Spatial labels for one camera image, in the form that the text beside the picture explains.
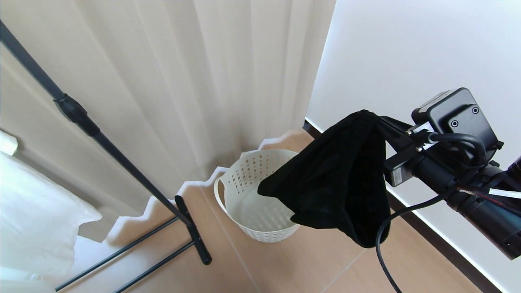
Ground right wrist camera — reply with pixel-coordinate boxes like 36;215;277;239
405;87;505;165

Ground white printed T-shirt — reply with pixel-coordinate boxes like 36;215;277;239
0;130;103;293

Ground black cable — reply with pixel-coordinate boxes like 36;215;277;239
374;132;489;293

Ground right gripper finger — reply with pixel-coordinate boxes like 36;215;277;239
379;116;414;149

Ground black shorts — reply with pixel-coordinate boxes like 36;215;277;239
256;109;392;249

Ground beige curtain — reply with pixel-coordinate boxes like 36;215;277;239
0;0;337;249

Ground black clothes rack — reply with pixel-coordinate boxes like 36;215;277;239
0;20;213;293

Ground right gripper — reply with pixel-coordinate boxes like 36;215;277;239
384;142;521;260

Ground white laundry basket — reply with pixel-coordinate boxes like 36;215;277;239
213;148;305;244

